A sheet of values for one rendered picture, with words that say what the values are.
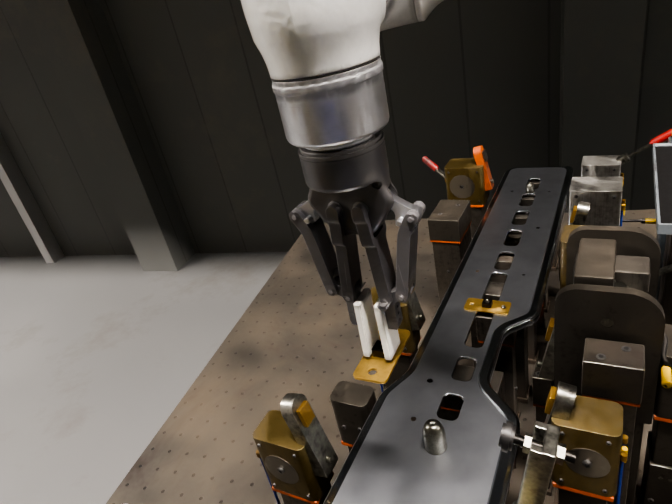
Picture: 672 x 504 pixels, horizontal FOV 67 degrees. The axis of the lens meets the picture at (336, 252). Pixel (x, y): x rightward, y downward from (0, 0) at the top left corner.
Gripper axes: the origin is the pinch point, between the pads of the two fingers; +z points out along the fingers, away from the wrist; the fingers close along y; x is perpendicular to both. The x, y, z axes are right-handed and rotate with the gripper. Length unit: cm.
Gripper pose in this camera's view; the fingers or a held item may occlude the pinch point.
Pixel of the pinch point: (377, 324)
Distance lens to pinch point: 54.0
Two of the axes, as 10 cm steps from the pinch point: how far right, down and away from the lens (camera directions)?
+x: -4.2, 5.1, -7.5
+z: 2.0, 8.6, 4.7
